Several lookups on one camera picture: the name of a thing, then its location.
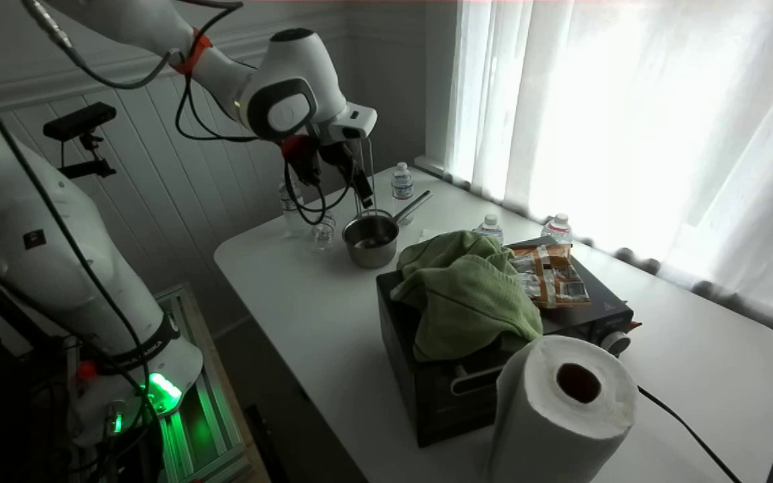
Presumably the orange snack package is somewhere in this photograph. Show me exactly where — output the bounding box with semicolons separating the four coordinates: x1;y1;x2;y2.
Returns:
501;241;594;311

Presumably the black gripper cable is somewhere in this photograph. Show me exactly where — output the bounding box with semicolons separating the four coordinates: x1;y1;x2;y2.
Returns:
280;146;354;229

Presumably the black toaster power cable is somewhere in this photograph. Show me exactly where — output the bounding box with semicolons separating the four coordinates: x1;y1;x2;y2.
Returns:
636;384;744;483

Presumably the black camera on stand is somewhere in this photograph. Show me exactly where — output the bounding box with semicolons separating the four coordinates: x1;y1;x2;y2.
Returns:
40;99;122;182

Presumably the steel pot with handle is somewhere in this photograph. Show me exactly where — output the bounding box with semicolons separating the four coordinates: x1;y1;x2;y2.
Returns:
340;189;436;272

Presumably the white paper towel roll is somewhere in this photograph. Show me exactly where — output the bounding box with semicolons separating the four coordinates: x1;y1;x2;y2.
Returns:
485;333;640;483

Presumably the white sheer curtain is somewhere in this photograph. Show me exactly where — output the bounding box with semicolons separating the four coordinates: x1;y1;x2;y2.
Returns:
438;0;773;318

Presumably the black toaster oven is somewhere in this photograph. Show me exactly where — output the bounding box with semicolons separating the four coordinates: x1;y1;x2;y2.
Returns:
374;235;644;452

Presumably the green cloth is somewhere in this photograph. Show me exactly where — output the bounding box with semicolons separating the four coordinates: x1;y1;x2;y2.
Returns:
390;229;548;365

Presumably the robot mounting stand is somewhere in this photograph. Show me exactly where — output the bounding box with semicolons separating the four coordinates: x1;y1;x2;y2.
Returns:
88;282;260;483

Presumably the small clear water bottle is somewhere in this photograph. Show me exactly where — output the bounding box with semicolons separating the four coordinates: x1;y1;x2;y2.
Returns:
390;160;418;202
477;213;507;248
542;213;578;251

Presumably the crushed clear plastic bottle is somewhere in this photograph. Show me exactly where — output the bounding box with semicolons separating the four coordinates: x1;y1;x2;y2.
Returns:
310;211;340;253

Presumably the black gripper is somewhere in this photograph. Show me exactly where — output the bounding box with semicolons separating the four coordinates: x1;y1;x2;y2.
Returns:
314;131;382;216

